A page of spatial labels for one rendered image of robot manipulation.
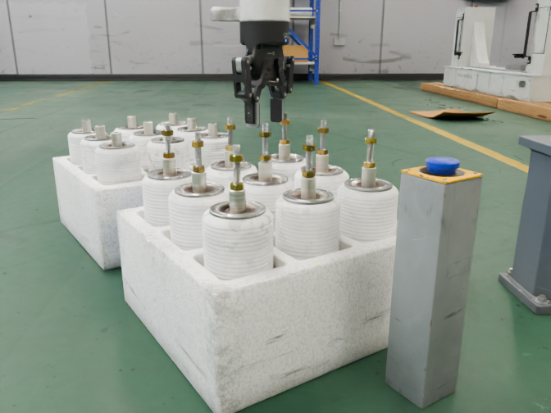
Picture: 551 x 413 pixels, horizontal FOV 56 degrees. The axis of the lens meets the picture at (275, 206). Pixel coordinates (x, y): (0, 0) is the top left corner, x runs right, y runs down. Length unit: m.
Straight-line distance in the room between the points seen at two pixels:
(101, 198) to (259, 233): 0.52
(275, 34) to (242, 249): 0.32
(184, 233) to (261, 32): 0.31
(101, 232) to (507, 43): 7.31
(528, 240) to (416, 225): 0.44
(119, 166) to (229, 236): 0.53
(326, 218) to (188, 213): 0.20
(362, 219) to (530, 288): 0.41
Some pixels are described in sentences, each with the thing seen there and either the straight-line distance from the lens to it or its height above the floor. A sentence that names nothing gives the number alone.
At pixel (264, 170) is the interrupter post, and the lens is 0.83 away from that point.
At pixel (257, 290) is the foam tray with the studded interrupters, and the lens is 0.65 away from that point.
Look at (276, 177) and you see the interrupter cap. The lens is 0.86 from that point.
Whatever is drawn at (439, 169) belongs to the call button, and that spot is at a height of 0.32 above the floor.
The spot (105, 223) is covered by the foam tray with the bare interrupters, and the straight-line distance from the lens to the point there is 1.13.
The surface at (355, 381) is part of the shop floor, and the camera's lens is 0.79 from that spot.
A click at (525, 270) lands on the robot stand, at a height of 0.06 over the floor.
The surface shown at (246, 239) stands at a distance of 0.66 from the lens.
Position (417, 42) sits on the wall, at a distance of 7.54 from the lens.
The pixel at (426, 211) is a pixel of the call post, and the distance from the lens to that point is 0.65.
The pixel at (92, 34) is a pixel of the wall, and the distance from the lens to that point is 7.37.
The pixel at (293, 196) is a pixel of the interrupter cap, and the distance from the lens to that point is 0.75.
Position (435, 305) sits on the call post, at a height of 0.15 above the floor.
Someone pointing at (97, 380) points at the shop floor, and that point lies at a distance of 0.82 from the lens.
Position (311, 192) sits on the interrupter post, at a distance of 0.74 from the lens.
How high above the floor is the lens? 0.46
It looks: 18 degrees down
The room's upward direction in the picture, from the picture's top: straight up
